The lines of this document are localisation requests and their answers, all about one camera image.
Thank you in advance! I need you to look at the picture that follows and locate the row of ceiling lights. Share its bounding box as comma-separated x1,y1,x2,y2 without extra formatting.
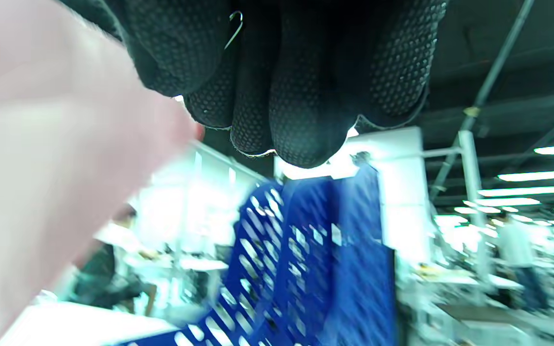
433,143,554,226

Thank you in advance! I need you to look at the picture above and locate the grey metal pole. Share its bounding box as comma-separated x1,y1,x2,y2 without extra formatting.
428,0,536,202

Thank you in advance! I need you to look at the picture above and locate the black mesh office chair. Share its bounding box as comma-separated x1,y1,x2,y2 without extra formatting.
73,243,158,315

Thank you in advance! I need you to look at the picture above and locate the blue plastic file holder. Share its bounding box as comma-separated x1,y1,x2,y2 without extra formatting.
118,166,399,346

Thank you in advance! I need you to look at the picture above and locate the silver paper clip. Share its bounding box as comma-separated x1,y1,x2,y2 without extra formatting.
223,11,245,50

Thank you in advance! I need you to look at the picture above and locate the pink paper stack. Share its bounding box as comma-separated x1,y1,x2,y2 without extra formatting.
0,0,205,346

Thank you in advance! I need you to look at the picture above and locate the person's right hand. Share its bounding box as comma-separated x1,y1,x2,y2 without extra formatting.
58,0,448,169

